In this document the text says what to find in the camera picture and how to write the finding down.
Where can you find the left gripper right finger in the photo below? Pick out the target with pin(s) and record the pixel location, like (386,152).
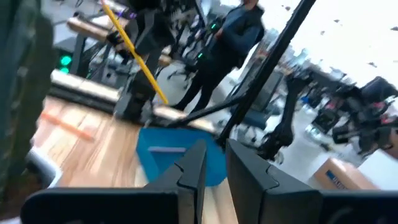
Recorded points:
(280,205)

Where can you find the grey pen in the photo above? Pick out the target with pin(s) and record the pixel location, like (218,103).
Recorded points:
(166,149)

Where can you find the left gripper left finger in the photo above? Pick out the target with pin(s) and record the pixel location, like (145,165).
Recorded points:
(124,207)

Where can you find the background black robot arm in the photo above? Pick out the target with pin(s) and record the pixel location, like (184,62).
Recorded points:
(289,118)
(367,109)

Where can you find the blue rectangular tray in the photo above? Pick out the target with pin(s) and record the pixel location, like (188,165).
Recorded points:
(161,165)

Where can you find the orange highlighter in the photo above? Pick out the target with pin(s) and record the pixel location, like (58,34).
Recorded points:
(66,126)

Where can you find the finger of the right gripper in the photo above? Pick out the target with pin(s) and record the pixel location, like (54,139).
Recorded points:
(126,53)
(115,39)

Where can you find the yellow pencil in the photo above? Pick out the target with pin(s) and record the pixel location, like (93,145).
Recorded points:
(136,57)

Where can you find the cardboard box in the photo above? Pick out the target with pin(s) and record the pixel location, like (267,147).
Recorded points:
(342,174)

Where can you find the person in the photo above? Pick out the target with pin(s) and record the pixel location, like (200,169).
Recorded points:
(236,34)

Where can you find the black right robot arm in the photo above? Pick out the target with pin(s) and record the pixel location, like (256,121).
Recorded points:
(140,90)

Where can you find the background wooden table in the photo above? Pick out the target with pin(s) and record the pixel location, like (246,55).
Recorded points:
(84,87)

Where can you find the green cactus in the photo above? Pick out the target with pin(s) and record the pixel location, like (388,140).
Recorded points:
(18,93)

